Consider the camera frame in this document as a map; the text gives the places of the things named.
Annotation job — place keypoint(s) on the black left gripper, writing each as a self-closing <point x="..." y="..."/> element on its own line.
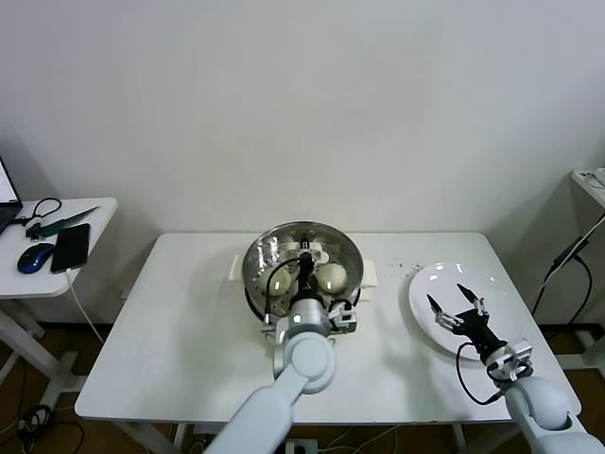
<point x="307" y="274"/>

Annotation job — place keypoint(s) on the white shelf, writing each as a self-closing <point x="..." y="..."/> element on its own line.
<point x="594" y="193"/>

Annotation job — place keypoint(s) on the black smartphone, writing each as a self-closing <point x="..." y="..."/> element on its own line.
<point x="71" y="248"/>

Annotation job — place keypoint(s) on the grey floor power strip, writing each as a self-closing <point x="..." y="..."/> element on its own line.
<point x="305" y="447"/>

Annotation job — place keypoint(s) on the white steamed baozi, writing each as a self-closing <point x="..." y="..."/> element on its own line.
<point x="333" y="277"/>
<point x="279" y="282"/>

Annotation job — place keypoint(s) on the steel steamer basket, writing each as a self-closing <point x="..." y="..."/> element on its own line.
<point x="352" y="255"/>

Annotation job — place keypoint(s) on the white side table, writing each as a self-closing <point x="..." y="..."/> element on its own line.
<point x="99" y="210"/>

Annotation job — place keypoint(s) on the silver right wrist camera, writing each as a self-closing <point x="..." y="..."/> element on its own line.
<point x="513" y="359"/>

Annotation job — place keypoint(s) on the blue computer mouse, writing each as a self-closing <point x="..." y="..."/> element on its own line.
<point x="35" y="257"/>

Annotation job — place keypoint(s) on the white round plate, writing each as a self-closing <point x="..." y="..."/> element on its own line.
<point x="449" y="284"/>

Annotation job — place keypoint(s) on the black laptop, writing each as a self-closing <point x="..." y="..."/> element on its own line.
<point x="7" y="208"/>

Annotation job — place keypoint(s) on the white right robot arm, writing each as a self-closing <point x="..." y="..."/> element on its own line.
<point x="543" y="411"/>

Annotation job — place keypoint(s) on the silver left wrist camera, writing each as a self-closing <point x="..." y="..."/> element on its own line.
<point x="342" y="317"/>

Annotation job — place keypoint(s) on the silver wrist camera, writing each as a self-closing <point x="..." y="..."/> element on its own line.
<point x="342" y="317"/>
<point x="513" y="359"/>

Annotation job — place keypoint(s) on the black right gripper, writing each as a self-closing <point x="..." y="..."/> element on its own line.
<point x="475" y="328"/>

